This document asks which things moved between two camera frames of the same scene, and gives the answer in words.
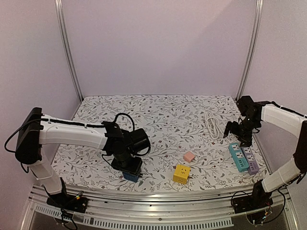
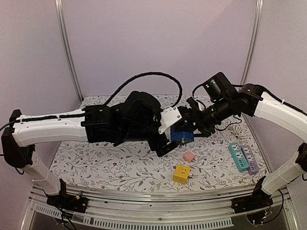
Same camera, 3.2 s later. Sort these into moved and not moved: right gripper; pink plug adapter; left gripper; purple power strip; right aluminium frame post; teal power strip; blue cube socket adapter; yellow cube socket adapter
Moved: left gripper; right gripper; blue cube socket adapter
Not moved: teal power strip; yellow cube socket adapter; purple power strip; right aluminium frame post; pink plug adapter
